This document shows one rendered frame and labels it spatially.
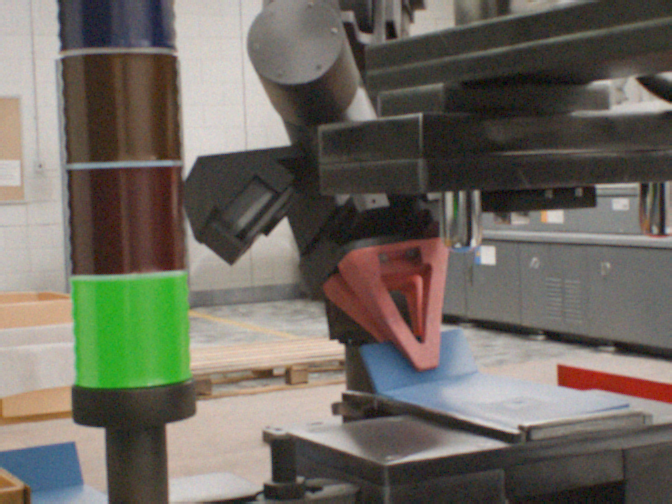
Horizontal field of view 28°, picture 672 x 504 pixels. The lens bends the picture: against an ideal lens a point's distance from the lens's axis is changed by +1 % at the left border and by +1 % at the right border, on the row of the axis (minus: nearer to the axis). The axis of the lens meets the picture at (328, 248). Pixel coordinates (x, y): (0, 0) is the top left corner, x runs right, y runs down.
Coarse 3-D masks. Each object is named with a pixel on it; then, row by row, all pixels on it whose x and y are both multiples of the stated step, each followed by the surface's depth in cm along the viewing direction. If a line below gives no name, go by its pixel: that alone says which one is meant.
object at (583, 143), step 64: (512, 0) 66; (576, 0) 56; (640, 0) 52; (384, 64) 69; (448, 64) 64; (512, 64) 60; (576, 64) 56; (640, 64) 57; (320, 128) 69; (384, 128) 63; (448, 128) 61; (512, 128) 63; (576, 128) 64; (640, 128) 66; (320, 192) 69; (384, 192) 63; (448, 192) 62; (512, 192) 65; (576, 192) 66; (640, 192) 68
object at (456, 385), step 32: (384, 352) 78; (448, 352) 80; (384, 384) 77; (416, 384) 78; (448, 384) 77; (480, 384) 76; (512, 384) 75; (480, 416) 68; (512, 416) 68; (544, 416) 67
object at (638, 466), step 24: (576, 456) 65; (600, 456) 65; (624, 456) 66; (648, 456) 67; (360, 480) 62; (432, 480) 61; (456, 480) 62; (480, 480) 62; (504, 480) 63; (528, 480) 64; (552, 480) 64; (576, 480) 65; (600, 480) 66; (624, 480) 66; (648, 480) 67
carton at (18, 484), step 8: (0, 472) 69; (0, 480) 68; (8, 480) 67; (16, 480) 67; (0, 488) 68; (8, 488) 65; (16, 488) 65; (24, 488) 65; (0, 496) 64; (8, 496) 65; (16, 496) 65; (24, 496) 65
